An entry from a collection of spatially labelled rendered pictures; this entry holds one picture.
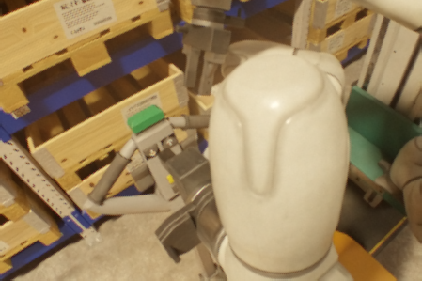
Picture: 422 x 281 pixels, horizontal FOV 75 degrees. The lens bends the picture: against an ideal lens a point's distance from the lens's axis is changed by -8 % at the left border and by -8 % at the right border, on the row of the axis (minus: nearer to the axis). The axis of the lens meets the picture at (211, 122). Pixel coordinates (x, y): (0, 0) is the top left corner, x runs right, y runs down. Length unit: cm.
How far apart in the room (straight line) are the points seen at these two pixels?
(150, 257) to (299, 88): 192
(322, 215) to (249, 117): 9
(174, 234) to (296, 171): 25
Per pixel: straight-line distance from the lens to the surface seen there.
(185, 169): 42
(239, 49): 80
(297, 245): 24
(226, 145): 20
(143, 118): 67
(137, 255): 209
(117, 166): 70
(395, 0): 75
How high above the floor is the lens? 188
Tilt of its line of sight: 47 degrees down
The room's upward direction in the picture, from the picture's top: 8 degrees counter-clockwise
